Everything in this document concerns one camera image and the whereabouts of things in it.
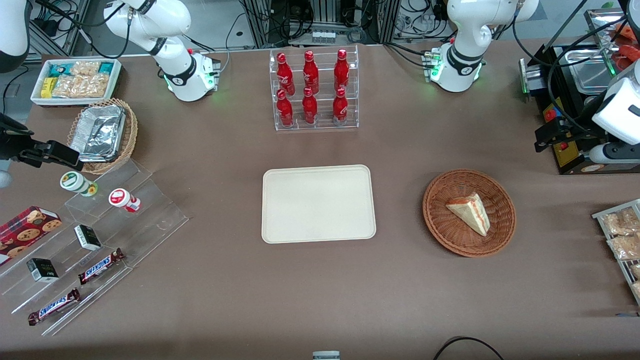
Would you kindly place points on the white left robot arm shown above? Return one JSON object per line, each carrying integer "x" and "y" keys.
{"x": 462, "y": 30}

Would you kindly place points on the orange sausage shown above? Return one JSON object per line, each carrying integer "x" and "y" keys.
{"x": 627, "y": 31}

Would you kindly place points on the teal snack packet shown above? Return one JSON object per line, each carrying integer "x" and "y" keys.
{"x": 60, "y": 69}
{"x": 105, "y": 67}

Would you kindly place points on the red lid yoghurt cup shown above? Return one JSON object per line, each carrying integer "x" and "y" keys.
{"x": 120, "y": 198}

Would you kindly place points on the stainless steel pan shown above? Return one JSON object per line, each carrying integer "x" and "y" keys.
{"x": 590, "y": 75}

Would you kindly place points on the clear acrylic bottle rack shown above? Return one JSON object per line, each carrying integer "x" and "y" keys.
{"x": 325, "y": 120}

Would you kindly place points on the brown round wicker basket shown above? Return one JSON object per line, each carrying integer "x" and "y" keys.
{"x": 450, "y": 232}

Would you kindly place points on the white rectangular snack bin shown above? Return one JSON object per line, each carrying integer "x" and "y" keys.
{"x": 116, "y": 80}

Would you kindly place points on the aluminium profile frame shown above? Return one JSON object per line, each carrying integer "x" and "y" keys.
{"x": 262, "y": 30}

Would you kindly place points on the large clear nut bag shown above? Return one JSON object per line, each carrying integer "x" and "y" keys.
{"x": 82, "y": 86}

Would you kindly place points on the red sausage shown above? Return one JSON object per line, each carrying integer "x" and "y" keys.
{"x": 627, "y": 56}

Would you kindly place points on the beige rectangular serving tray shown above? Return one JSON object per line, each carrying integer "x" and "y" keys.
{"x": 317, "y": 205}

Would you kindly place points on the green lid yoghurt cup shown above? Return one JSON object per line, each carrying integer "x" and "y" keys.
{"x": 75, "y": 181}

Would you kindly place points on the red cola bottle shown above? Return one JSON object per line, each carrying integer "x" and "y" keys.
{"x": 309, "y": 107}
{"x": 341, "y": 70}
{"x": 310, "y": 72}
{"x": 284, "y": 110}
{"x": 285, "y": 75}
{"x": 340, "y": 106}

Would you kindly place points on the light wicker basket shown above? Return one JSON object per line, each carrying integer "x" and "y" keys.
{"x": 131, "y": 130}

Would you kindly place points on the clear bag of snacks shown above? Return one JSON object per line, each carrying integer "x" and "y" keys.
{"x": 625, "y": 247}
{"x": 637, "y": 290}
{"x": 635, "y": 271}
{"x": 620, "y": 221}

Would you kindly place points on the triangular sandwich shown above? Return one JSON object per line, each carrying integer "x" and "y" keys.
{"x": 470, "y": 212}

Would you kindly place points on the stacked aluminium foil trays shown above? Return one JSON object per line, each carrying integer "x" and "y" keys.
{"x": 100, "y": 132}

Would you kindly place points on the small black carton box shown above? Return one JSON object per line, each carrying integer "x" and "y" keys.
{"x": 88, "y": 237}
{"x": 42, "y": 270}

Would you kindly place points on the clear acrylic step display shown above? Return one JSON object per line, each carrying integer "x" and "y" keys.
{"x": 150, "y": 215}

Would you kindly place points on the tray of packaged crackers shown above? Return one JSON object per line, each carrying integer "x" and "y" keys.
{"x": 600, "y": 216}

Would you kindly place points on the small clear nut bag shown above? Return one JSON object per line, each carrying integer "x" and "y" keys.
{"x": 85, "y": 68}

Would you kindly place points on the yellow snack packet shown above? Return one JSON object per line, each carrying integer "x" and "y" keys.
{"x": 47, "y": 87}

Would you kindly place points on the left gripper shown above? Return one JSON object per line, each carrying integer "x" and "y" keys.
{"x": 576, "y": 127}

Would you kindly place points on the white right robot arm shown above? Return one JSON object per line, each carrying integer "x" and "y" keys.
{"x": 182, "y": 75}

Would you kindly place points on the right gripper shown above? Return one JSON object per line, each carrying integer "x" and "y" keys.
{"x": 11, "y": 148}

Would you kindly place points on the red tartan cookie box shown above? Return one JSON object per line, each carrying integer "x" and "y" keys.
{"x": 22, "y": 232}

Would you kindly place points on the Snickers chocolate bar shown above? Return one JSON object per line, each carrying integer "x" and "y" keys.
{"x": 54, "y": 306}
{"x": 100, "y": 266}

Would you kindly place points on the small grey device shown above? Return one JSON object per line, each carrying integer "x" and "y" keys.
{"x": 326, "y": 355}

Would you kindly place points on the black food warmer machine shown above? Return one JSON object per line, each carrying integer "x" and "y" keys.
{"x": 545, "y": 70}

